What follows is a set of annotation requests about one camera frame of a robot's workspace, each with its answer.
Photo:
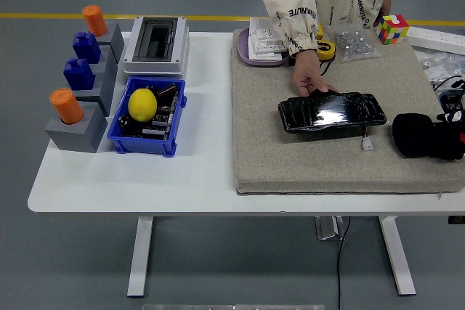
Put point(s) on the person's left hand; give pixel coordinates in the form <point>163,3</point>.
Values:
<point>386,7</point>

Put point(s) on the person's right hand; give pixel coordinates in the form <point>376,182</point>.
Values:
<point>309,74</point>

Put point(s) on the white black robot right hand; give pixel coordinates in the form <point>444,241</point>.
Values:
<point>450,116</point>

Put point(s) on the black rag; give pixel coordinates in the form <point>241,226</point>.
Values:
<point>414,135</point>

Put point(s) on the glossy black panel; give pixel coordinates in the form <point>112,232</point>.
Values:
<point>327,114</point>

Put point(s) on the person's right forearm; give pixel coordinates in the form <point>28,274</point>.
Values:
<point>290,23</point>

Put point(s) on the pale dish with dark parts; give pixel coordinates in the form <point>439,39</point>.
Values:
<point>452,101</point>

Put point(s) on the colourful puzzle cube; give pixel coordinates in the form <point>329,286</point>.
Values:
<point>392,30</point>

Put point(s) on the yellow tape measure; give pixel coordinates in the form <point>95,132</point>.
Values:
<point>326,49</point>

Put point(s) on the clear bag of screws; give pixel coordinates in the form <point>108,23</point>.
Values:
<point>354,43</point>

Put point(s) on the white plastic socket parts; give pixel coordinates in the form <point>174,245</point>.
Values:
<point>267,39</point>

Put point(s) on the clear bags of small parts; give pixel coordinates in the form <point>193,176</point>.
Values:
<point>436,63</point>

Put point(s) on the white perforated bar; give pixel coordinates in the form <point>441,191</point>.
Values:
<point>436,39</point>

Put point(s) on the purple tray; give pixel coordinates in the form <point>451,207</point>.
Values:
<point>244,52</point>

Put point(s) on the grey-brown mat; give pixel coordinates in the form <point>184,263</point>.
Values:
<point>290,165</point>

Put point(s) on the black table controller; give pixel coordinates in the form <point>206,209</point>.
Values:
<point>457,220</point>

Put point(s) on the dark brown cylinder capacitor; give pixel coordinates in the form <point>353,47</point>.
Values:
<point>167,90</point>

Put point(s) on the white table leg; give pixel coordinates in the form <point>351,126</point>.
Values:
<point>140,255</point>
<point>397,255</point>

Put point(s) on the dark circuit board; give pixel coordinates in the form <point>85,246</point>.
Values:
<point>161,121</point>

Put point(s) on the metal box under table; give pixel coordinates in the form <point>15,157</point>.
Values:
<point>328,228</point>

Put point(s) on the yellow lemon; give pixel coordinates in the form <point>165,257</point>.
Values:
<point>142,105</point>

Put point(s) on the blue plastic bin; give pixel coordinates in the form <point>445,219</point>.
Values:
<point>145,146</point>

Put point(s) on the grey block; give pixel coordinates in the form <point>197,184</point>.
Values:
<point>117,43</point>
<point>76,139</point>

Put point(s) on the orange cylinder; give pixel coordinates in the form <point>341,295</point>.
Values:
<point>94,21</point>
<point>67,106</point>

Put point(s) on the blue bottle-shaped block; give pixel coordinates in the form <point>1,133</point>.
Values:
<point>78,74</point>
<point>86,48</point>

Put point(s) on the grey electrical enclosure box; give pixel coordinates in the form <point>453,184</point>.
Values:
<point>156,63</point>

